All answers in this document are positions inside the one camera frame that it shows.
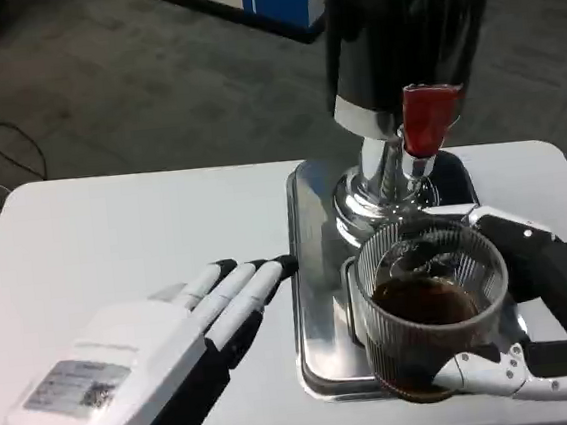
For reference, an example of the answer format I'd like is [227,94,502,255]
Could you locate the red tap handle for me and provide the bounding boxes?
[398,79,470,158]

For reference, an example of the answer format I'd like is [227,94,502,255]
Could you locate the clear ribbed glass cup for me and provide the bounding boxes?
[348,211,521,409]

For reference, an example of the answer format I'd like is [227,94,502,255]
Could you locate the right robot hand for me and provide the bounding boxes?
[416,196,567,425]

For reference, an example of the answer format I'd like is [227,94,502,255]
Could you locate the dark brown drink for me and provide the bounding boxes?
[365,271,491,406]

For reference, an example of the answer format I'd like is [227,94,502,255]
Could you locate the steel drip tray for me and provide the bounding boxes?
[277,138,538,408]

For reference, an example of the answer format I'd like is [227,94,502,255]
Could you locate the black drink dispenser chrome base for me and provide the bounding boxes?
[313,0,514,254]

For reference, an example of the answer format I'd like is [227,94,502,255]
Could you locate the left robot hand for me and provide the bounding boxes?
[0,251,315,425]

